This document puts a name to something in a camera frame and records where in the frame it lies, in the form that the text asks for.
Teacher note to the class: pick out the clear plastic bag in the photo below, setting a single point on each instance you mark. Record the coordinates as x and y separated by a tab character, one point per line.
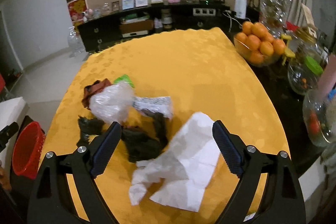
113	103

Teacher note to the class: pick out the glass bowl of oranges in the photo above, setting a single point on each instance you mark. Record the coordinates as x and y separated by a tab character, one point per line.
257	45

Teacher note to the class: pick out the black plastic bag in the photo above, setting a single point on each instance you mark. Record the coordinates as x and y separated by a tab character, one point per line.
140	146

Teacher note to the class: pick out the yellow tablecloth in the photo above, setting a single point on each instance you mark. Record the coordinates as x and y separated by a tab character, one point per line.
199	70

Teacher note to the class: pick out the white cylindrical device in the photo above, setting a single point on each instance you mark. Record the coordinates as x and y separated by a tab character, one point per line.
240	8

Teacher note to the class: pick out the glass fishbowl with red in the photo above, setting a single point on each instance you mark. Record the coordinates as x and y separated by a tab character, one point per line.
319	117

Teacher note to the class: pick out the white paper tissue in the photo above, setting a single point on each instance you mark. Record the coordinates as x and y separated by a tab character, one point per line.
186	167

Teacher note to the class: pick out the green wrapper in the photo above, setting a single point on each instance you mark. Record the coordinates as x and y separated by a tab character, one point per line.
125	78

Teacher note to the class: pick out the black tv cabinet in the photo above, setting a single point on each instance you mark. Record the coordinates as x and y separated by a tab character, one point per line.
108	30

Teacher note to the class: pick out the clear water jug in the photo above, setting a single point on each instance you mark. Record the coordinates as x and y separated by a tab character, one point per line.
75	42

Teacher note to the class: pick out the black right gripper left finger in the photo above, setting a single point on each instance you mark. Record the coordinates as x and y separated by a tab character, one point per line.
51	200

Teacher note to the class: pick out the white framed picture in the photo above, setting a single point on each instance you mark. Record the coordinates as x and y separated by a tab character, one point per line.
141	3

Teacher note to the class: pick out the blue framed picture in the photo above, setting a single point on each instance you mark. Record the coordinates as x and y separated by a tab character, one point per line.
127	4

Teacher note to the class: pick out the glass flower vase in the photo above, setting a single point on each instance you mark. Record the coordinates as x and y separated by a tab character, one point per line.
273	15

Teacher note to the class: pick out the white printed wrapper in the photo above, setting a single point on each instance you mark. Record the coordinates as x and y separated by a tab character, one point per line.
151	105

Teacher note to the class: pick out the round glass jar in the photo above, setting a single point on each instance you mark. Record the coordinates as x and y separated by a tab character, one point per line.
305	69

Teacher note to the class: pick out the brown paper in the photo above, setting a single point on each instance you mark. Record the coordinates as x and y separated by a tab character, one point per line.
90	90

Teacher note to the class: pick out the red plastic basket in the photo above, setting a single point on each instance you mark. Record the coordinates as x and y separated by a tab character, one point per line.
27	151

